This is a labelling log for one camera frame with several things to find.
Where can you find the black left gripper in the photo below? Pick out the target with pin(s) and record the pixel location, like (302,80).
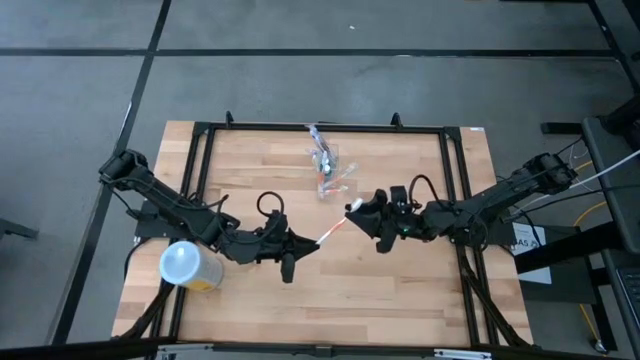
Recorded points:
(265,245)

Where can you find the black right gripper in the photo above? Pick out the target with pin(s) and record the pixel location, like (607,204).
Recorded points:
(405,222)

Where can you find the blue mouthwash bottle white cap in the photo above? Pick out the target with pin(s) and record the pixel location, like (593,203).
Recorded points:
(325,161)
(327,170)

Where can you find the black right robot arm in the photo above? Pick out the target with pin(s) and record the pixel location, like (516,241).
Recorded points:
(500,197)

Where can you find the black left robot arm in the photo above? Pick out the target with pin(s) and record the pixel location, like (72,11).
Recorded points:
(165,205)

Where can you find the clear plastic cup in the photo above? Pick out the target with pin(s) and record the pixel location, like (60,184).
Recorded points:
(345,155)

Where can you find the black crossbar silver brackets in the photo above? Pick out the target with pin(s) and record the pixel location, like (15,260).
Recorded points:
(320,350)

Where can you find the white lidded yellow canister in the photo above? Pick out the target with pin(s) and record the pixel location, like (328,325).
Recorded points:
(182,264)

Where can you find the white paper sign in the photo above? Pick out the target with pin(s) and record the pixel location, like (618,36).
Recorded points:
(537,275)

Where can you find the black stand beam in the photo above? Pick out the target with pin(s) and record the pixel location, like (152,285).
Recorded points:
(565,247)

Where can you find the short black bar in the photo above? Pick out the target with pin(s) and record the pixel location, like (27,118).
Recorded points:
(562,128)

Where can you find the grey desk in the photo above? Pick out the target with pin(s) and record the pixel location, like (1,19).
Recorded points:
(620,225)

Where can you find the black keyboard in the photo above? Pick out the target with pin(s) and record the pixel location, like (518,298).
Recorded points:
(631,295)

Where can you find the black chair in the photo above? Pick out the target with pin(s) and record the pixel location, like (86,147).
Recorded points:
(625,120)

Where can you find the black floor stand foot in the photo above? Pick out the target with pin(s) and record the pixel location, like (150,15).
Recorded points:
(15,229)

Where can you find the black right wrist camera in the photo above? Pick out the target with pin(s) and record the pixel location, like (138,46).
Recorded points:
(398,193)

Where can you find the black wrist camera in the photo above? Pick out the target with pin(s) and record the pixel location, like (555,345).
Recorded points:
(398,193)
(278,220)

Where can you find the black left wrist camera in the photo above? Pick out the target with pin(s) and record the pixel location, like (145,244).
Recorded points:
(278,220)

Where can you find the black table frame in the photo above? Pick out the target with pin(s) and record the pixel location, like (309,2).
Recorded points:
(400,128)

